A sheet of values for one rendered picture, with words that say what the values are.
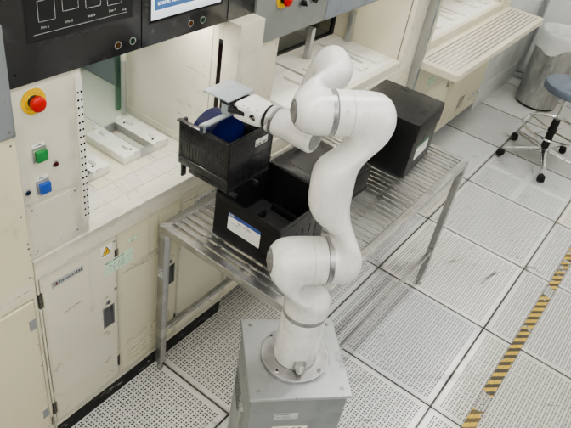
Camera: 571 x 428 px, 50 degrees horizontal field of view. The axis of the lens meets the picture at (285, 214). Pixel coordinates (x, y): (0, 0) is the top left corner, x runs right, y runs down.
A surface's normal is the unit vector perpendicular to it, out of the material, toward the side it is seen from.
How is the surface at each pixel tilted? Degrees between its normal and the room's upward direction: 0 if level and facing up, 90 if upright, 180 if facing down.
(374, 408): 0
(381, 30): 90
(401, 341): 0
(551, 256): 0
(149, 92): 90
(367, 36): 90
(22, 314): 90
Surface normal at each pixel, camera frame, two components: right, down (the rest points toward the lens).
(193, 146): -0.59, 0.41
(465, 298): 0.15, -0.78
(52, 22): 0.79, 0.46
